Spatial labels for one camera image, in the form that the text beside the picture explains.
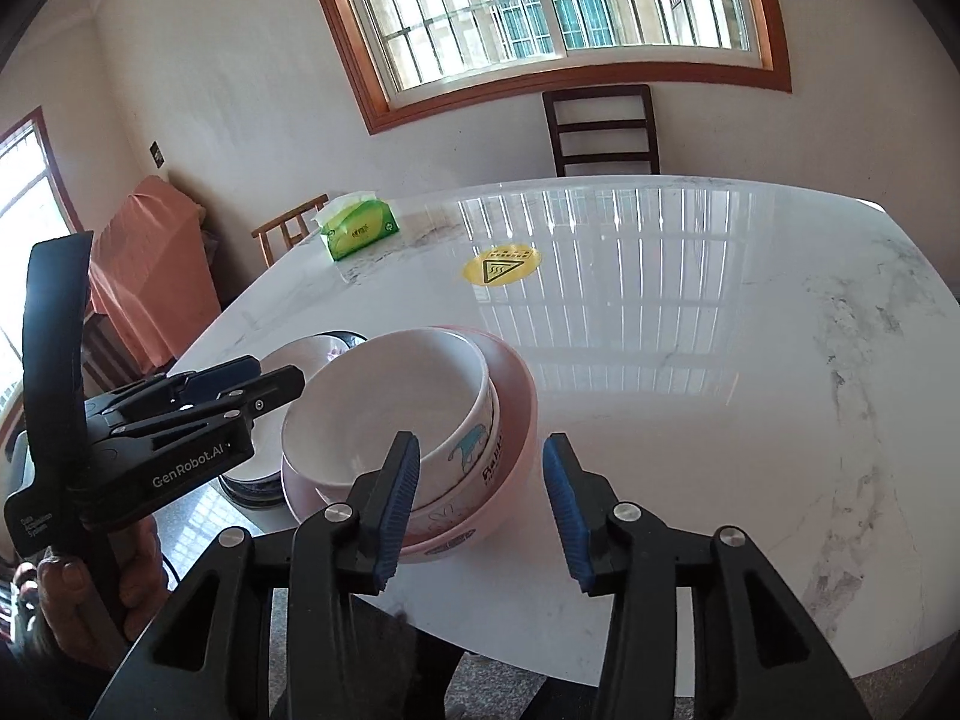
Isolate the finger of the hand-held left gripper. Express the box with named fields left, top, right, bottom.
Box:
left=180, top=364, right=308, bottom=428
left=142, top=357, right=264, bottom=410

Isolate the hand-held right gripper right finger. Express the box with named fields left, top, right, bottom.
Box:
left=541, top=433, right=875, bottom=720

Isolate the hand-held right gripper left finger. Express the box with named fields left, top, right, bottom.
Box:
left=90, top=431, right=422, bottom=720

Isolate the white rabbit bowl orange band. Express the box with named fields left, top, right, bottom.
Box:
left=315, top=382, right=503, bottom=542

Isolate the white bowl blue band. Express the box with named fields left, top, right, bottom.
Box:
left=280, top=325, right=502, bottom=509

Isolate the pink bowl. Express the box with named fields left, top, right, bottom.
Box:
left=280, top=324, right=539, bottom=558

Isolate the dark-rimmed plate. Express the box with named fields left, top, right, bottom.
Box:
left=218, top=328, right=370, bottom=512

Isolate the person's left hand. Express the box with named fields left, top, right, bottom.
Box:
left=13, top=519, right=172, bottom=662

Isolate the dark wooden furniture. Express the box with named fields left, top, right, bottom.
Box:
left=77, top=311, right=147, bottom=395

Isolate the orange cloth cover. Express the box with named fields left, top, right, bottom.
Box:
left=88, top=175, right=223, bottom=377

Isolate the light wooden chair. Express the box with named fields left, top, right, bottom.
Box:
left=250, top=193, right=332, bottom=268

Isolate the side wooden-framed window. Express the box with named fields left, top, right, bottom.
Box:
left=0, top=106, right=85, bottom=398

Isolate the green tissue pack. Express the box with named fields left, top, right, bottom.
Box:
left=311, top=193, right=401, bottom=263

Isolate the yellow round sticker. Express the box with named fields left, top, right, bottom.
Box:
left=460, top=243, right=543, bottom=288

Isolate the dark wooden chair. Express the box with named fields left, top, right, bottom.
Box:
left=541, top=84, right=662, bottom=178

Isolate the large wooden-framed window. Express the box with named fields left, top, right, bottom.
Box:
left=298, top=0, right=793, bottom=137

